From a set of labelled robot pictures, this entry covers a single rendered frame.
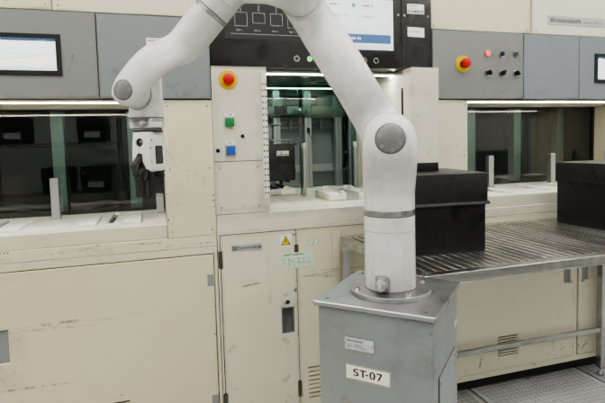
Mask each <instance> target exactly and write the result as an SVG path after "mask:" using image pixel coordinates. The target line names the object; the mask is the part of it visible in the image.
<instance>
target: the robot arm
mask: <svg viewBox="0 0 605 403"><path fill-rule="evenodd" d="M244 4H269V5H272V6H275V7H278V8H280V9H282V10H283V11H284V13H285V15H286V16H287V18H288V19H289V21H290V22H291V24H292V26H293V27H294V28H295V30H296V32H297V33H298V35H299V36H300V38H301V40H302V42H303V44H304V45H305V47H306V49H307V50H308V51H309V53H310V54H311V56H312V58H313V60H314V61H315V63H316V65H317V66H318V68H319V69H320V71H321V73H322V74H323V75H324V77H325V78H326V80H327V82H328V83H329V85H330V87H331V89H332V90H333V92H334V93H335V95H336V96H337V97H338V99H339V101H340V103H341V104H342V106H343V108H344V110H345V111H346V113H347V115H348V117H349V119H350V120H351V122H352V124H353V125H354V127H355V129H356V131H357V134H358V136H359V137H360V140H361V142H362V160H363V186H364V229H365V278H361V279H358V280H356V281H354V282H353V283H352V284H351V292H352V293H353V294H354V295H355V296H357V297H358V298H360V299H363V300H370V301H374V302H382V303H408V302H414V301H419V300H424V299H426V298H427V297H428V296H429V295H430V294H431V287H430V286H429V284H427V283H426V282H424V280H422V279H420V280H419V279H416V251H415V185H416V176H417V164H418V141H417V134H416V130H415V129H414V126H413V125H412V123H411V122H410V121H409V120H408V119H407V118H406V117H405V116H403V115H401V114H399V113H398V112H397V111H396V110H395V109H394V107H393V106H392V104H391V103H390V101H389V100H388V98H387V97H386V95H385V93H384V91H383V90H382V88H381V86H380V85H379V84H378V82H377V81H376V79H375V77H374V75H373V73H372V72H371V70H370V68H369V67H368V65H367V64H366V62H365V60H364V59H363V57H362V55H361V54H360V52H359V50H358V49H357V47H356V45H355V43H354V42H353V41H352V40H351V38H350V37H349V35H348V33H347V32H346V30H345V29H344V28H343V26H342V25H341V24H340V22H339V20H338V19H337V18H336V16H335V15H334V14H333V12H332V11H331V10H330V8H329V6H328V5H327V3H326V1H325V0H195V1H194V3H193V4H192V5H191V6H190V8H189V9H188V10H187V12H186V13H185V15H184V16H183V17H182V19H181V20H180V21H179V22H178V24H177V25H176V27H175V28H174V29H173V31H171V32H170V33H169V34H168V35H167V36H165V37H163V38H160V39H158V40H154V41H152V42H151V43H149V44H148V45H146V46H144V47H143V48H142V49H140V50H139V51H138V52H137V53H136V54H135V55H134V56H133V57H132V58H131V59H130V61H129V62H128V63H127V64H126V66H125V67H124V68H123V69H122V71H121V72H120V74H119V75H118V76H117V77H116V79H115V81H114V82H113V87H112V95H113V99H114V100H115V101H116V102H117V103H118V104H119V105H121V106H124V107H128V108H129V120H130V122H129V125H130V129H134V130H132V131H131V133H133V138H132V163H131V169H132V174H133V176H134V181H135V190H136V197H149V181H146V180H147V176H148V173H149V171H150V172H151V173H152V174H153V177H154V178H152V190H153V193H164V192H165V180H164V177H165V174H164V172H165V170H166V168H167V157H166V148H165V141H164V137H163V133H162V132H163V130H161V128H165V123H164V105H163V88H162V77H163V76H164V75H165V74H167V73H168V72H170V71H171V70H173V69H175V68H177V67H181V66H183V65H187V64H191V63H193V62H195V61H196V60H197V59H198V58H199V57H200V56H201V55H202V54H203V52H204V51H205V50H206V49H207V48H208V46H209V45H210V44H211V43H212V41H213V40H214V39H215V38H216V37H217V35H218V34H219V33H220V32H221V30H222V29H223V28H224V27H225V25H226V24H227V23H228V22H229V21H230V19H231V18H232V17H233V15H234V14H235V13H236V12H237V11H238V10H239V9H240V8H241V6H243V5H244ZM156 171H157V172H156ZM142 173H144V174H142Z"/></svg>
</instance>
